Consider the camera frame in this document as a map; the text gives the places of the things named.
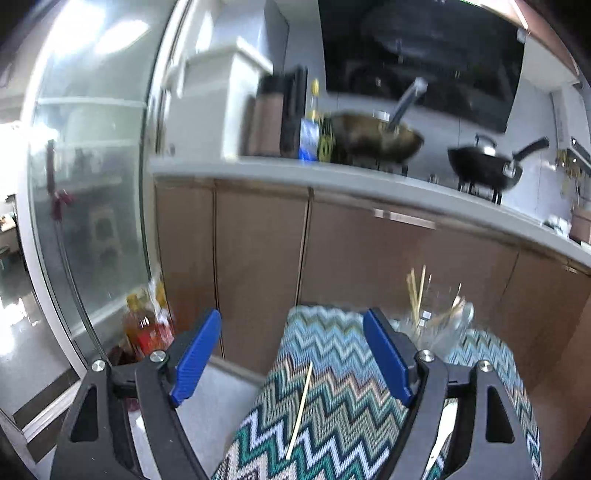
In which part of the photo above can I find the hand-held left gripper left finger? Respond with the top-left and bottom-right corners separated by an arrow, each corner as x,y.
53,308 -> 222,480

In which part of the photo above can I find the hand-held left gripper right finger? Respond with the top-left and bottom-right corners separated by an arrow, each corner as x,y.
363,308 -> 536,480

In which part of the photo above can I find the clear glass jar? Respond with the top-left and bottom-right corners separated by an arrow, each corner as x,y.
396,284 -> 476,361

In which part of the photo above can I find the zigzag patterned stool cushion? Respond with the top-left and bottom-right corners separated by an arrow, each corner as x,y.
210,302 -> 544,480

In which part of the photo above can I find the cooking oil bottle red label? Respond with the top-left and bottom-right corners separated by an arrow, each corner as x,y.
122,294 -> 174,363

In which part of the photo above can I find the crumpled plastic bag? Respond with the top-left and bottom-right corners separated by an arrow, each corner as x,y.
148,276 -> 170,325

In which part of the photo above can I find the white ceramic spoon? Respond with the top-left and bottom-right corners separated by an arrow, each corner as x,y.
431,401 -> 458,467

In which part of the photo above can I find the brown cabinet door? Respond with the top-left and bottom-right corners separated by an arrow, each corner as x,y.
213,182 -> 311,377
501,249 -> 591,407
154,178 -> 219,358
305,189 -> 525,356

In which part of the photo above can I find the gas stove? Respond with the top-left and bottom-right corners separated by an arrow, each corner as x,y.
350,156 -> 505,205

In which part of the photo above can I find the grey kitchen countertop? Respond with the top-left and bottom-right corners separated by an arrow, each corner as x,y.
150,154 -> 591,274

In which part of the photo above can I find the black frying pan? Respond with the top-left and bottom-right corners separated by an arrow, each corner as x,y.
447,136 -> 550,193

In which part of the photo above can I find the dark bottle yellow label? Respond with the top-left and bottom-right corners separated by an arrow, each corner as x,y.
320,117 -> 336,163

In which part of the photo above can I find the blue label bottle on counter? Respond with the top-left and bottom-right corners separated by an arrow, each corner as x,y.
299,117 -> 322,162

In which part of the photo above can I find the pinkish brown container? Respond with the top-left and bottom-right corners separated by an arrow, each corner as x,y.
570,205 -> 591,244

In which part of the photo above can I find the brown canister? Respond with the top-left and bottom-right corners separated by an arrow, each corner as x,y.
246,89 -> 284,156

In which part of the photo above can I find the metal spatula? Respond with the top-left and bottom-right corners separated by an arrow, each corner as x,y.
387,76 -> 430,134

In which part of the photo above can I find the black knife block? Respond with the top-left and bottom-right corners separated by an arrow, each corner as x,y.
281,66 -> 308,158

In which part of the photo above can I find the yellow oil bottle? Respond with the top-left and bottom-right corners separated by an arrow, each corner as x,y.
307,78 -> 322,121

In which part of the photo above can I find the black range hood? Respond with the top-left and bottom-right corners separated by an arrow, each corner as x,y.
318,0 -> 528,136

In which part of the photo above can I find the metal cabinet handle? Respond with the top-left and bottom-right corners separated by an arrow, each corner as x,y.
373,209 -> 437,230

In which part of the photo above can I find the wall rack with hanging utensils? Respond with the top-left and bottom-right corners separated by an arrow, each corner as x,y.
555,138 -> 591,205

